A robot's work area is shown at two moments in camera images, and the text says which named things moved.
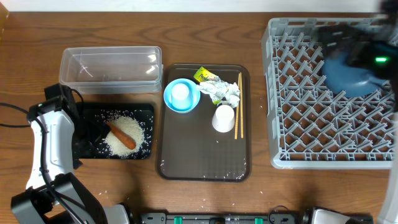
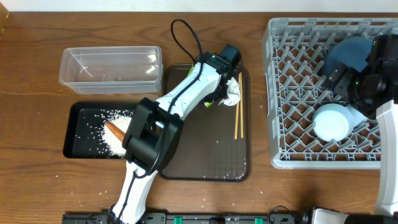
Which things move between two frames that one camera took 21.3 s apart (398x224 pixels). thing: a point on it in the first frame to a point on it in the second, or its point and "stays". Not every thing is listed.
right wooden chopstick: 242,106 stays
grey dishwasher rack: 311,126 stays
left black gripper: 99,129 to 214,99
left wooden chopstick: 237,116 stays
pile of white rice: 131,127 stays
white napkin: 221,91 to 208,104
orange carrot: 122,135 stays
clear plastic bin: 112,70 stays
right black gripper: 363,40 to 341,86
